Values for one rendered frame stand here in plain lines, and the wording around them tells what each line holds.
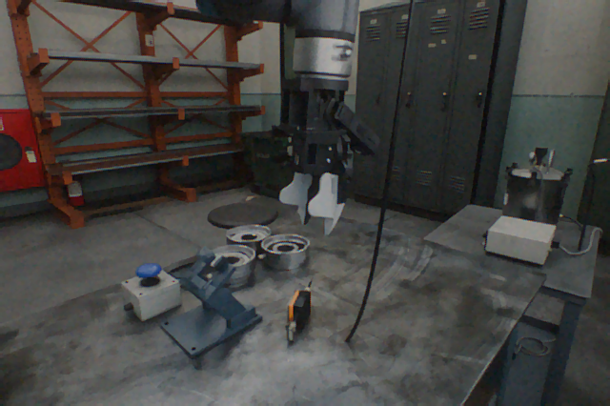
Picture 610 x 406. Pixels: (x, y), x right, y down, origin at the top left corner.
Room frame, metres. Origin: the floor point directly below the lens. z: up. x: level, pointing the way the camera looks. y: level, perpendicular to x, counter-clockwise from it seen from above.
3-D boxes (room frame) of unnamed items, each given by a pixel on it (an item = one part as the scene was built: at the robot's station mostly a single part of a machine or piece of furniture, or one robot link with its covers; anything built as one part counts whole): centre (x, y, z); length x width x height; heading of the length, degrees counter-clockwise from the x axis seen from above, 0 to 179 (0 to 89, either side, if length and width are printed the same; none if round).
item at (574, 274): (1.17, -0.73, 0.34); 0.67 x 0.46 x 0.68; 140
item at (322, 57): (0.49, -0.03, 1.19); 0.08 x 0.08 x 0.05
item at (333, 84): (0.49, -0.01, 1.11); 0.09 x 0.08 x 0.12; 131
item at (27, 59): (4.05, 1.45, 1.05); 2.38 x 0.70 x 2.10; 136
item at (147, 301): (0.55, 0.26, 0.82); 0.08 x 0.07 x 0.05; 136
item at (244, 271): (0.67, 0.15, 0.82); 0.10 x 0.10 x 0.04
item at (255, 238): (0.79, 0.13, 0.82); 0.10 x 0.10 x 0.04
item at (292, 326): (0.53, 0.00, 0.82); 0.17 x 0.02 x 0.04; 166
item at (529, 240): (1.13, -0.74, 0.83); 0.41 x 0.19 x 0.30; 140
